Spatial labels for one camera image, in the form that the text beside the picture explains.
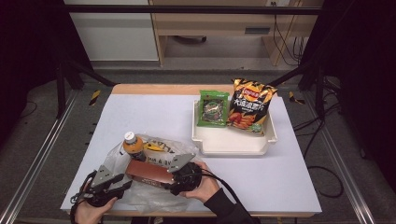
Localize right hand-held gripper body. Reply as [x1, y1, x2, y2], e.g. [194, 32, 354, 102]
[167, 152, 204, 197]

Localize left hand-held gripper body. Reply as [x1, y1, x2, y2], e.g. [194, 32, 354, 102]
[81, 164, 117, 208]

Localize clear plastic bag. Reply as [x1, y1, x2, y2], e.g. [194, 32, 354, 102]
[103, 133, 201, 215]

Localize reddish brown box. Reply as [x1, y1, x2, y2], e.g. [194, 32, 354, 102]
[124, 159, 176, 188]

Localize white plastic bin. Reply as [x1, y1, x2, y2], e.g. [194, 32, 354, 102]
[191, 99, 278, 156]

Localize green snack packet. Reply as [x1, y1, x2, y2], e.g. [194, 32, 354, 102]
[196, 90, 231, 128]

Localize black yellow chip bag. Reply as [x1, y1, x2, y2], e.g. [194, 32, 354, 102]
[226, 77, 278, 137]

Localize person's right hand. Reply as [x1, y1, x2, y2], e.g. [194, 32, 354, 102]
[179, 161, 220, 204]

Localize person's left hand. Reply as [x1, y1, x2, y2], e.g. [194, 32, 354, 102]
[74, 196, 119, 224]

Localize orange drink bottle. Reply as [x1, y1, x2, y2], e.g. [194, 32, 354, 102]
[122, 131, 148, 163]

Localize white table mat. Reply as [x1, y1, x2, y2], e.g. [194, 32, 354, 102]
[60, 93, 323, 216]

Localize yellow black tape strip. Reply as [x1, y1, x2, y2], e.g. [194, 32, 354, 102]
[288, 91, 306, 105]
[89, 89, 103, 107]

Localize wooden table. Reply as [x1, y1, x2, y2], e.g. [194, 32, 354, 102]
[66, 83, 316, 218]

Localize black metal stand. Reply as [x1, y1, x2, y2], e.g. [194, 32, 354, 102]
[55, 60, 117, 119]
[263, 61, 327, 121]

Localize white cabinet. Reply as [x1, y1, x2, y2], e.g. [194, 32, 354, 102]
[63, 0, 160, 62]

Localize black curtain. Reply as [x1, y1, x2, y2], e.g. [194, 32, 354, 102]
[299, 0, 396, 191]
[0, 0, 92, 150]

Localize wooden desk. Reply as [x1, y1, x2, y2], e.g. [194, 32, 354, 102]
[148, 0, 325, 67]

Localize black metal crossbar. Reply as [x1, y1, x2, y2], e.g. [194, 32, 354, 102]
[61, 5, 322, 16]

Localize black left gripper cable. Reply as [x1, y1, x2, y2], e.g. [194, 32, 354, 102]
[69, 170, 98, 224]

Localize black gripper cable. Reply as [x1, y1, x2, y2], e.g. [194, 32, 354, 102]
[199, 169, 345, 224]
[69, 170, 98, 224]

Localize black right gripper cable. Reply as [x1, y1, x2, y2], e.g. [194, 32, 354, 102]
[199, 169, 345, 224]

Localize aluminium rail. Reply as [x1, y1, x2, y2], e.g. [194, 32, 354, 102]
[303, 90, 376, 224]
[0, 89, 79, 224]

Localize thin black floor cable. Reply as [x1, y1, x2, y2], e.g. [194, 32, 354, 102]
[18, 100, 39, 119]

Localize black floor cables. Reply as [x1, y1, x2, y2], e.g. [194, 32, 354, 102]
[291, 75, 343, 158]

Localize hanging black cables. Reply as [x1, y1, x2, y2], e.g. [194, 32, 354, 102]
[271, 1, 308, 67]

